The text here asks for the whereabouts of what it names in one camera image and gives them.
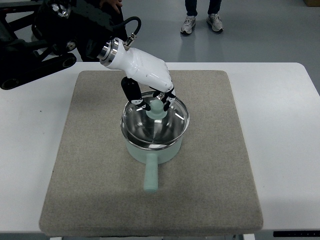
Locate glass lid with green knob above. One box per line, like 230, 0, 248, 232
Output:
120, 91, 190, 149

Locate mint green saucepan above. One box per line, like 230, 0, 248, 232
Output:
122, 130, 183, 194

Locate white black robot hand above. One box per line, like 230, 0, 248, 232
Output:
97, 37, 176, 112

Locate black control panel strip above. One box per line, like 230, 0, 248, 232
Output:
273, 230, 320, 238

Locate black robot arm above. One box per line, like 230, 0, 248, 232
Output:
0, 0, 141, 90

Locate grey felt mat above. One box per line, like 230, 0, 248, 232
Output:
39, 70, 263, 237

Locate person in grey sneakers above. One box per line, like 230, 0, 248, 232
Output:
180, 0, 224, 35

